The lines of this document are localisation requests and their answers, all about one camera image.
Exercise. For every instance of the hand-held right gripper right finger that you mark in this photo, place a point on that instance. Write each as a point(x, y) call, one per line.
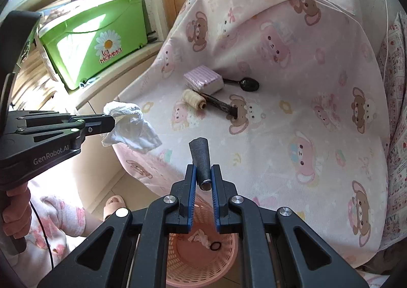
point(216, 199)

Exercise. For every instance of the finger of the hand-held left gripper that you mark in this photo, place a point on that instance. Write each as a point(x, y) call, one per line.
point(95, 119)
point(95, 127)

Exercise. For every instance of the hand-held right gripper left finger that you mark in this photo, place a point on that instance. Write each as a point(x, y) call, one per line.
point(190, 192)

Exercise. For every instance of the dark grey foam cylinder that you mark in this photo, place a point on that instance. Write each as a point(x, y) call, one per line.
point(200, 161)

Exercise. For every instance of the white tissue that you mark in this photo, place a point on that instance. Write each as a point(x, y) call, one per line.
point(133, 129)
point(200, 237)

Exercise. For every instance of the pink plastic basket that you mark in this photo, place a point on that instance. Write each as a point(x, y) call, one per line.
point(190, 265)

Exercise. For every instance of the cream thread spool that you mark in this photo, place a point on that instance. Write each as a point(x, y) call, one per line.
point(192, 99)

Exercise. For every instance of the pink checked tissue pack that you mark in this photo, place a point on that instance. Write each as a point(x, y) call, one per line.
point(203, 76)

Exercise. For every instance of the black plastic spoon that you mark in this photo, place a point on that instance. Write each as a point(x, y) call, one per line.
point(249, 84)

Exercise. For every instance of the person's left hand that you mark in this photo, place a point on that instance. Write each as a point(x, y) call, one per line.
point(17, 211)

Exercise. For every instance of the white cabinet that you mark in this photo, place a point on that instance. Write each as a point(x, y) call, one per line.
point(92, 164)

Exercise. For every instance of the white lace cloth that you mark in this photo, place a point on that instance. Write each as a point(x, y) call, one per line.
point(52, 68)

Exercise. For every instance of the wooden slatted rack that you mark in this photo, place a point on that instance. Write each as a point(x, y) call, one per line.
point(31, 91)

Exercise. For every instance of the person's left leg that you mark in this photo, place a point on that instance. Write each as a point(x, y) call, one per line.
point(70, 227)

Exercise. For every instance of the green plastic storage box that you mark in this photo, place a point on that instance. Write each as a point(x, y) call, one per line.
point(79, 46)

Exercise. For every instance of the pink printed bedsheet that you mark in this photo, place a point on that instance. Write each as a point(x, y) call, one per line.
point(286, 148)

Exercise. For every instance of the patterned quilt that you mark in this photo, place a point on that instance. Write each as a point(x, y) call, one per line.
point(397, 116)

